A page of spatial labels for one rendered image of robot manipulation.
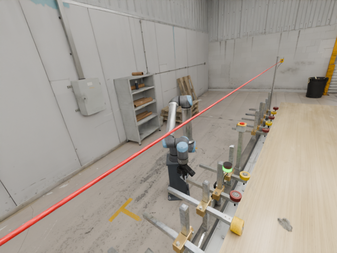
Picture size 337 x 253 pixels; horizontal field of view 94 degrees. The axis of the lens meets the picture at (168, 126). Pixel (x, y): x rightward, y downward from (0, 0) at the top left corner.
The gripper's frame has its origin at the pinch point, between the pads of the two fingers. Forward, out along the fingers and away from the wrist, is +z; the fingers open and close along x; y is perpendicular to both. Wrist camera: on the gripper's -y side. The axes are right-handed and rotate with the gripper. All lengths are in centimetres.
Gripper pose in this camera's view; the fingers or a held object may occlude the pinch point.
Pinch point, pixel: (186, 180)
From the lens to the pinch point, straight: 149.2
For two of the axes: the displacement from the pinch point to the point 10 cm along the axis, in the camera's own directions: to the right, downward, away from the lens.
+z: 0.9, 9.2, 3.9
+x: -6.1, 3.6, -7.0
